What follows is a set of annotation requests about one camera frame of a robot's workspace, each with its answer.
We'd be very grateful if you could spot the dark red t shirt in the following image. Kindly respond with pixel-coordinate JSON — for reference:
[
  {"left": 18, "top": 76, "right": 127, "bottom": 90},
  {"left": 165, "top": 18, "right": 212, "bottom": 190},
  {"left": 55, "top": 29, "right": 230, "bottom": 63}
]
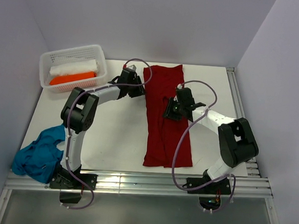
[{"left": 143, "top": 65, "right": 188, "bottom": 168}]

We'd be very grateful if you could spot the white plastic basket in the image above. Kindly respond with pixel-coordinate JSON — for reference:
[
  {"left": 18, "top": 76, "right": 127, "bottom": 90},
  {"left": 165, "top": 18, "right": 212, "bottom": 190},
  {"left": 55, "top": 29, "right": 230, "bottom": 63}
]
[{"left": 39, "top": 44, "right": 109, "bottom": 93}]

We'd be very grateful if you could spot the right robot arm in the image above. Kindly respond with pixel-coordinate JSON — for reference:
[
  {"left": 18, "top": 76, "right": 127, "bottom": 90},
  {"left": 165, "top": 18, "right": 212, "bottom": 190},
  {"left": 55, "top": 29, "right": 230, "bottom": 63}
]
[{"left": 163, "top": 86, "right": 259, "bottom": 193}]

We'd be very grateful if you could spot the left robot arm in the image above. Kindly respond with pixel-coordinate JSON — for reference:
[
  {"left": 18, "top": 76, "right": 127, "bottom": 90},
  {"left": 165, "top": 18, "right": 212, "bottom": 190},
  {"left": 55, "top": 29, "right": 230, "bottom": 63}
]
[{"left": 49, "top": 65, "right": 146, "bottom": 189}]

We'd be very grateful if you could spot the rolled white t shirt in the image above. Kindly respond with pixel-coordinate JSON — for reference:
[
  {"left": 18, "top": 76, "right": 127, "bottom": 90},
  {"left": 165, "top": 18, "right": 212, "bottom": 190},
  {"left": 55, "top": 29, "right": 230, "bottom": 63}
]
[{"left": 50, "top": 59, "right": 99, "bottom": 76}]

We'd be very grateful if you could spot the rolled orange t shirt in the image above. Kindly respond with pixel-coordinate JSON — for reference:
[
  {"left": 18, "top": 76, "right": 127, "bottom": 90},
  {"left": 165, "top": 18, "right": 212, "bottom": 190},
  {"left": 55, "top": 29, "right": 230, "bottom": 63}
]
[{"left": 49, "top": 72, "right": 97, "bottom": 85}]

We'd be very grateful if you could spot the teal blue t shirt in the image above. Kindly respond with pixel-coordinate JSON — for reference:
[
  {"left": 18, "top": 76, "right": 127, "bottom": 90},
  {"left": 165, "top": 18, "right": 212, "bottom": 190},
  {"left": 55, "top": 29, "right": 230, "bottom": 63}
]
[{"left": 12, "top": 125, "right": 66, "bottom": 184}]

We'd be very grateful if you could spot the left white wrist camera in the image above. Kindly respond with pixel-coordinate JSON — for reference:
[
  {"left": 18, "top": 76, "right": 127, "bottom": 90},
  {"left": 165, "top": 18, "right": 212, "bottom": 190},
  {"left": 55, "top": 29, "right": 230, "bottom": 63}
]
[{"left": 123, "top": 64, "right": 137, "bottom": 71}]

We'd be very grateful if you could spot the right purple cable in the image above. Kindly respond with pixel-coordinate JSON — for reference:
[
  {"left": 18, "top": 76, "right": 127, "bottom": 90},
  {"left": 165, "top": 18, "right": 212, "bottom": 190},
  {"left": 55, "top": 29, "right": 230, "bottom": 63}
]
[{"left": 168, "top": 79, "right": 243, "bottom": 214}]

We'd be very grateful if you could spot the purple cable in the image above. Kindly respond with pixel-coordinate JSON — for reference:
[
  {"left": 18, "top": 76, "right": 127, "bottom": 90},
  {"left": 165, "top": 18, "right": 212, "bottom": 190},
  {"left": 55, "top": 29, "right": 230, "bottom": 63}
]
[
  {"left": 59, "top": 54, "right": 154, "bottom": 215},
  {"left": 168, "top": 79, "right": 243, "bottom": 214}
]

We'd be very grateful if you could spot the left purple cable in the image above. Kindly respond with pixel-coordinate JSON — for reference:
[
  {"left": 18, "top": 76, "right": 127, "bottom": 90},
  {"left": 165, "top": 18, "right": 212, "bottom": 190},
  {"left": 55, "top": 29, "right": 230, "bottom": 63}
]
[{"left": 59, "top": 54, "right": 154, "bottom": 215}]

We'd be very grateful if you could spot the front aluminium rail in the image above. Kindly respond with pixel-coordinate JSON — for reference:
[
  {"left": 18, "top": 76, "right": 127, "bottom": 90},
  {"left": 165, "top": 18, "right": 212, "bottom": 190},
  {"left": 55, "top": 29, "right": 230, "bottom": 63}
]
[{"left": 3, "top": 170, "right": 273, "bottom": 199}]

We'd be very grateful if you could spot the aluminium rail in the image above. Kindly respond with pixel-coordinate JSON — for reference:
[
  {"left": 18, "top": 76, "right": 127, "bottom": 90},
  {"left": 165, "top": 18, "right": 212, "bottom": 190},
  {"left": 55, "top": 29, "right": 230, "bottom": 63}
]
[
  {"left": 3, "top": 170, "right": 273, "bottom": 199},
  {"left": 219, "top": 68, "right": 259, "bottom": 168}
]

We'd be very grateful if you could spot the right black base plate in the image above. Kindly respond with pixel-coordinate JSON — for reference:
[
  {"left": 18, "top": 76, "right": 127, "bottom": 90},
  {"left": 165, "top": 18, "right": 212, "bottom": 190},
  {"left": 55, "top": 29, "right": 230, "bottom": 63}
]
[{"left": 182, "top": 177, "right": 231, "bottom": 195}]

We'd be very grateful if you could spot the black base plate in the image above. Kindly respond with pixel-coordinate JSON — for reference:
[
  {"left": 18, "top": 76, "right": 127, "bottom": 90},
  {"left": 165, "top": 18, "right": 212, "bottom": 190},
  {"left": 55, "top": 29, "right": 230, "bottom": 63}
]
[
  {"left": 49, "top": 173, "right": 98, "bottom": 190},
  {"left": 182, "top": 177, "right": 231, "bottom": 195}
]

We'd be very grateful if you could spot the right side aluminium rail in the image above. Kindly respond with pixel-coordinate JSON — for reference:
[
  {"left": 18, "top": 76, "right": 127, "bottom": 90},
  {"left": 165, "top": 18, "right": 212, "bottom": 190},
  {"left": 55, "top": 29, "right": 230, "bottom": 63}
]
[{"left": 219, "top": 68, "right": 259, "bottom": 168}]

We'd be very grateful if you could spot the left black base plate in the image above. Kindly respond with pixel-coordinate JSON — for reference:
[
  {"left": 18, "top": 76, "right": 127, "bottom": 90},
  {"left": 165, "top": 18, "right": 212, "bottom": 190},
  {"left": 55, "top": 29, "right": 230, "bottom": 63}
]
[{"left": 49, "top": 173, "right": 98, "bottom": 190}]

